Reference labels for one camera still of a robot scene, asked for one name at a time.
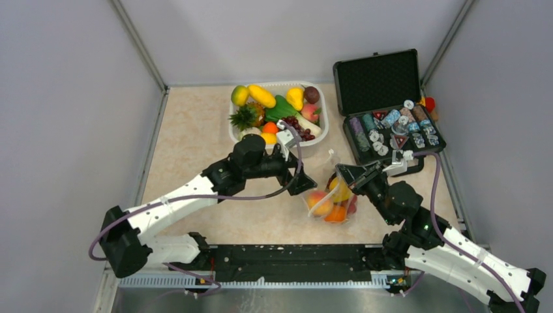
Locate purple grape bunch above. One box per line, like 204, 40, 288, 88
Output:
282, 116, 315, 142

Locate white cauliflower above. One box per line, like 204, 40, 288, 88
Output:
237, 127, 262, 141

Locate peach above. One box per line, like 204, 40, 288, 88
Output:
306, 190, 334, 217

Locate green yellow mango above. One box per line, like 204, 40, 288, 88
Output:
230, 85, 250, 107

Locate white plastic fruit basket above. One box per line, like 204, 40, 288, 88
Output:
228, 81, 329, 158

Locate yellow lemon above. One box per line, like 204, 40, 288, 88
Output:
260, 132, 278, 145

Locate green pineapple crown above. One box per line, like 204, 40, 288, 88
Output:
229, 106, 259, 131

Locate black poker chip case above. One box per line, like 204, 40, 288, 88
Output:
333, 49, 446, 165

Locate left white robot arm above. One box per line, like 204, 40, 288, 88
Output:
92, 134, 317, 278

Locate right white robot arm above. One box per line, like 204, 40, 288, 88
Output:
336, 162, 546, 312

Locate yellow wrinkled fruit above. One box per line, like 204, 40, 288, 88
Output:
329, 176, 352, 203

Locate white bok choy stalk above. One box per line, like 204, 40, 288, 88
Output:
295, 114, 323, 138

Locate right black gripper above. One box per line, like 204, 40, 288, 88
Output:
335, 160, 396, 225

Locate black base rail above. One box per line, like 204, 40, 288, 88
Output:
171, 244, 414, 292

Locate clear zip top bag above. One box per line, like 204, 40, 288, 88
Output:
301, 149, 357, 224

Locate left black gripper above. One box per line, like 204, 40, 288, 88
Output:
245, 145, 317, 195

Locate green leafy vegetable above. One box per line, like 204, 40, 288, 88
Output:
265, 95, 299, 123

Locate pineapple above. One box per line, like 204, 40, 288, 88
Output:
246, 101, 265, 127

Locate dark purple passion fruit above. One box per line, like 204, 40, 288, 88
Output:
303, 86, 320, 104

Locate small orange tangerine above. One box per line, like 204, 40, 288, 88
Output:
262, 122, 280, 134

